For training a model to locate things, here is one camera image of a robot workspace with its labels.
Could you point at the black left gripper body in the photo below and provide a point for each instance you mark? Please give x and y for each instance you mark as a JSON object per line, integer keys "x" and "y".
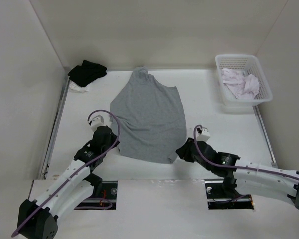
{"x": 107, "y": 146}

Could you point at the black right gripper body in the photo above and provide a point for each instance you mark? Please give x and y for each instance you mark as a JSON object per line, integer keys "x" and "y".
{"x": 208, "y": 165}

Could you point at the grey tank top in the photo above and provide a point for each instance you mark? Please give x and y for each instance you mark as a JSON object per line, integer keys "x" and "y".
{"x": 152, "y": 119}

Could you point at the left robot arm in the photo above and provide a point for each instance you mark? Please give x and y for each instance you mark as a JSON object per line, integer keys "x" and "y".
{"x": 39, "y": 218}

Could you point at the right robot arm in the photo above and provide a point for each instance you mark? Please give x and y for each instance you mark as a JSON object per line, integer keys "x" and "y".
{"x": 241, "y": 178}

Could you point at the folded white tank top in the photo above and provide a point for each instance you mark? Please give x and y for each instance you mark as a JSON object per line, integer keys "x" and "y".
{"x": 73, "y": 87}

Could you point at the folded black tank top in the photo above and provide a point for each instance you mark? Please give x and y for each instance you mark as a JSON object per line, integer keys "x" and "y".
{"x": 86, "y": 73}

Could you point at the pink tank top in basket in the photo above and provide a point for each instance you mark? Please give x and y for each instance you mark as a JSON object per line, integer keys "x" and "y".
{"x": 242, "y": 87}

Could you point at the white plastic laundry basket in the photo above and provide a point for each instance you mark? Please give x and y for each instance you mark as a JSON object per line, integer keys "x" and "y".
{"x": 246, "y": 64}

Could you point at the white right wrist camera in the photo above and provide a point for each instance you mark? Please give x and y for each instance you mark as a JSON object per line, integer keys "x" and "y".
{"x": 203, "y": 134}

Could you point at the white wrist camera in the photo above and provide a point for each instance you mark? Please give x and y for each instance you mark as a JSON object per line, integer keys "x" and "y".
{"x": 203, "y": 134}
{"x": 96, "y": 122}

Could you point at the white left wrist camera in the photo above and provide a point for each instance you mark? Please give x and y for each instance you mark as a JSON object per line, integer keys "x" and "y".
{"x": 96, "y": 122}

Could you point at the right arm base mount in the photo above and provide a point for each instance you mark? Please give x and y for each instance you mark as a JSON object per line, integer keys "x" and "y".
{"x": 222, "y": 195}

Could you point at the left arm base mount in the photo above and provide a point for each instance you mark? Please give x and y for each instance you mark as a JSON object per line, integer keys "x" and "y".
{"x": 104, "y": 196}

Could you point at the right metal table rail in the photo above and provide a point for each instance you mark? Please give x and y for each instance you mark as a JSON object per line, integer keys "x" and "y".
{"x": 265, "y": 135}

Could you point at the metal table rail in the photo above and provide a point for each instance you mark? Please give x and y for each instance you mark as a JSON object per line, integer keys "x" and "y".
{"x": 265, "y": 135}
{"x": 45, "y": 163}

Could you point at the left metal table rail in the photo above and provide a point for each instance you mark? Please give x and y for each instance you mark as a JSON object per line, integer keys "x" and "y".
{"x": 45, "y": 163}

